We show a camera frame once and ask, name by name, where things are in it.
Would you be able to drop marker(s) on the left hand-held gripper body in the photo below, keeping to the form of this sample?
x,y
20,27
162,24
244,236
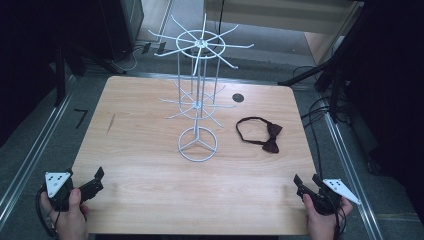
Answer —
x,y
53,182

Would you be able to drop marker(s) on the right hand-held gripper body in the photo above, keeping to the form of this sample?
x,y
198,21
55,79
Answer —
x,y
333,191

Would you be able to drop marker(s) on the dark maroon bow tie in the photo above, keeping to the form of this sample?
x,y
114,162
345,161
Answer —
x,y
270,146

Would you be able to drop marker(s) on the person's right hand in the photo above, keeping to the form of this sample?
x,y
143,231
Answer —
x,y
320,223

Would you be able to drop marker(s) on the person's left hand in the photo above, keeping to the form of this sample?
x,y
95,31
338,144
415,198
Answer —
x,y
70,221

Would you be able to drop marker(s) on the black tape mark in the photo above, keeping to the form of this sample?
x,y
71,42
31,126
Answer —
x,y
81,118

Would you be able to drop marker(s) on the black metal stand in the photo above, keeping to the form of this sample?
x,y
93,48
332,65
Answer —
x,y
334,96
60,76

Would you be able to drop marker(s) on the dark round table grommet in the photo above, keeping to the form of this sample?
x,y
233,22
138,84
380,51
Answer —
x,y
238,97

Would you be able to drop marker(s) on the dark cabinet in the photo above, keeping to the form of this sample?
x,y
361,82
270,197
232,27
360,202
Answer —
x,y
123,26

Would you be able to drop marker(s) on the beige panel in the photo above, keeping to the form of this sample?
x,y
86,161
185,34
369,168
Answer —
x,y
283,13

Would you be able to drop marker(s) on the metal floor rail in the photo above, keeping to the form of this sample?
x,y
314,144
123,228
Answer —
x,y
353,180
30,163

